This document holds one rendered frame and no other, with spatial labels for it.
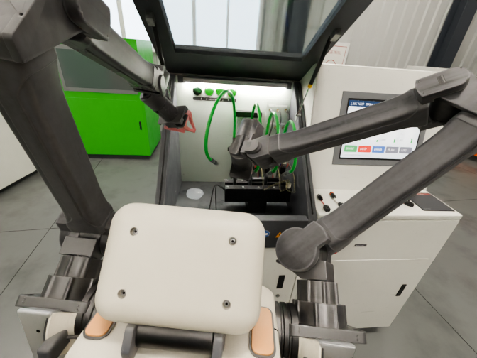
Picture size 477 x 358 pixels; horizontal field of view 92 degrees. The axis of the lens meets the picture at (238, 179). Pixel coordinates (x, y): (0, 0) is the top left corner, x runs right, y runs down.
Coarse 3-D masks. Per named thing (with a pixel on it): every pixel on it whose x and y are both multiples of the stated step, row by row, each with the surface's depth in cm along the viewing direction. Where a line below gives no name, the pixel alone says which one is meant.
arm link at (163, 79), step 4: (160, 68) 68; (164, 68) 70; (164, 72) 70; (168, 72) 72; (160, 76) 61; (164, 76) 70; (168, 76) 72; (160, 80) 61; (164, 80) 64; (168, 80) 73; (160, 84) 61; (164, 84) 65; (160, 88) 63; (164, 88) 65; (144, 92) 65; (148, 92) 65; (152, 92) 65; (156, 92) 65; (160, 92) 64; (164, 92) 66; (160, 96) 65
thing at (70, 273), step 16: (64, 256) 40; (80, 256) 40; (64, 272) 39; (80, 272) 40; (96, 272) 42; (48, 288) 37; (64, 288) 37; (80, 288) 38; (16, 304) 36; (32, 304) 36; (48, 304) 36; (64, 304) 36; (80, 304) 36
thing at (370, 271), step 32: (320, 96) 108; (320, 160) 116; (384, 224) 106; (416, 224) 108; (448, 224) 110; (352, 256) 115; (384, 256) 117; (416, 256) 119; (352, 288) 128; (384, 288) 130; (352, 320) 144; (384, 320) 147
